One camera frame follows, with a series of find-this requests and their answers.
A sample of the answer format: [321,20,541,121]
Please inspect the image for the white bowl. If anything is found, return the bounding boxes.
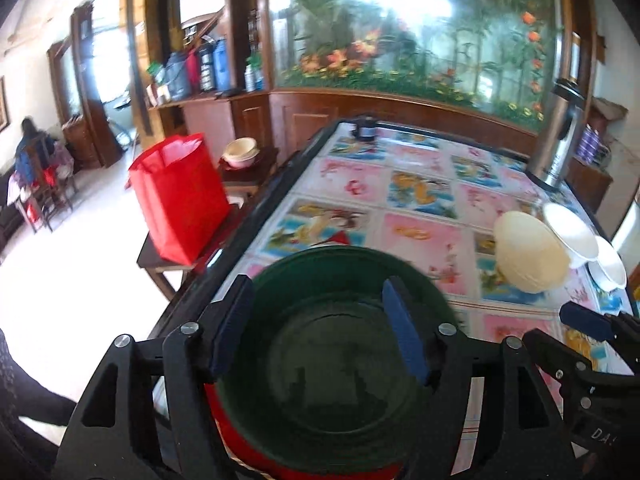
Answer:
[587,235,627,292]
[542,203,599,269]

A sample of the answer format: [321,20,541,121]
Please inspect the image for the purple spray cans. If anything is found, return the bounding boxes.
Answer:
[576,125,610,168]

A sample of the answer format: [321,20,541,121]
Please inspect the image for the stainless steel thermos jug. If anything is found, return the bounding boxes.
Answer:
[525,78,586,191]

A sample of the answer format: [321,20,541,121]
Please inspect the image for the cream plastic bowl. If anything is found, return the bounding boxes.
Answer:
[494,210,570,294]

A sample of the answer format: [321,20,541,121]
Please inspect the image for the framed wall picture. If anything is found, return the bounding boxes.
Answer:
[0,76,11,131]

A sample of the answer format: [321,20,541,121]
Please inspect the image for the red wedding plate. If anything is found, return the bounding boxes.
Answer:
[204,384,401,480]

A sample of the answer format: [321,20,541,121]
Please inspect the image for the wooden cabinet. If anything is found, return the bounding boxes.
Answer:
[148,91,274,164]

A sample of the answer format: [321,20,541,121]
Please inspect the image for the wooden chair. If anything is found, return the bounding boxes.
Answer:
[14,140,78,232]

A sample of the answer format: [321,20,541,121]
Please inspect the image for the large aquarium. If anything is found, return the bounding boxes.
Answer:
[269,0,560,131]

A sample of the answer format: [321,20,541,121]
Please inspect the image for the cream bowls on stool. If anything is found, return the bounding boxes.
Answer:
[222,138,259,169]

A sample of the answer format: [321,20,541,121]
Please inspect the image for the red gift bag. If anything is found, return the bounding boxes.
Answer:
[129,133,231,264]

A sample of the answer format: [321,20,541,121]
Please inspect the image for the blue thermos flask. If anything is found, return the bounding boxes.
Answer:
[165,52,192,101]

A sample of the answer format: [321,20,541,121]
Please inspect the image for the wooden side stool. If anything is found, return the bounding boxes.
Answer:
[137,204,241,301]

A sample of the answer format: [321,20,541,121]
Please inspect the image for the floral plastic tablecloth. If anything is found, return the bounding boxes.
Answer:
[150,121,637,480]

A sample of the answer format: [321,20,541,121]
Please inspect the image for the dark green plastic basin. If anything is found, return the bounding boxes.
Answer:
[215,245,454,474]

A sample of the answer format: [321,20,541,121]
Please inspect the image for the seated person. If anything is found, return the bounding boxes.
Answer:
[15,117,55,185]

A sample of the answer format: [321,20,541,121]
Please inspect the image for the small black jar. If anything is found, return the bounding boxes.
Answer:
[352,115,378,143]

